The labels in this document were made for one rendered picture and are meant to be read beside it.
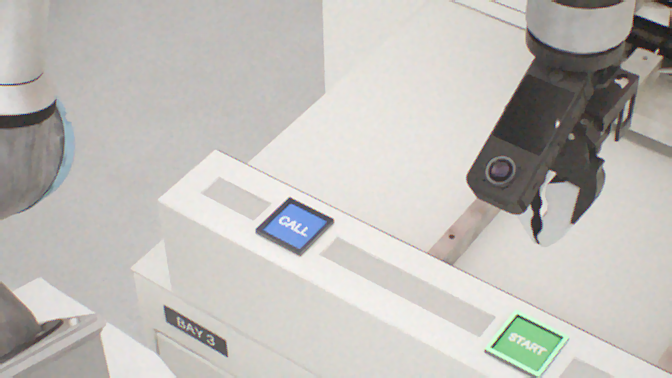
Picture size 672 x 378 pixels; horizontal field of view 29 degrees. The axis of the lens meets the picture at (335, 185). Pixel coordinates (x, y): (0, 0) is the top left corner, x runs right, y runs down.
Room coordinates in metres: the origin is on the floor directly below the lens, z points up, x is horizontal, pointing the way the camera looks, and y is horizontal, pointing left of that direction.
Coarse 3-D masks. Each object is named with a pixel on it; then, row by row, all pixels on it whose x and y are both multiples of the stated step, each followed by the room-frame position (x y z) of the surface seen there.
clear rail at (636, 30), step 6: (630, 30) 1.27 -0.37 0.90; (636, 30) 1.27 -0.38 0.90; (642, 30) 1.27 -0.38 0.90; (648, 30) 1.27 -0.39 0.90; (636, 36) 1.27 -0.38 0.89; (642, 36) 1.26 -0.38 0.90; (648, 36) 1.26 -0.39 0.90; (654, 36) 1.26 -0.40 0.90; (660, 36) 1.26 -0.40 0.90; (666, 36) 1.25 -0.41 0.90; (654, 42) 1.25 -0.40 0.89; (666, 42) 1.25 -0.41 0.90
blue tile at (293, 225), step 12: (276, 216) 0.90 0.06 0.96; (288, 216) 0.90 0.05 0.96; (300, 216) 0.90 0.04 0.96; (312, 216) 0.90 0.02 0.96; (276, 228) 0.88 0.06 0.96; (288, 228) 0.88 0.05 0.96; (300, 228) 0.88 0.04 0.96; (312, 228) 0.88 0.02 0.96; (288, 240) 0.87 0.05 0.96; (300, 240) 0.87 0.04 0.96
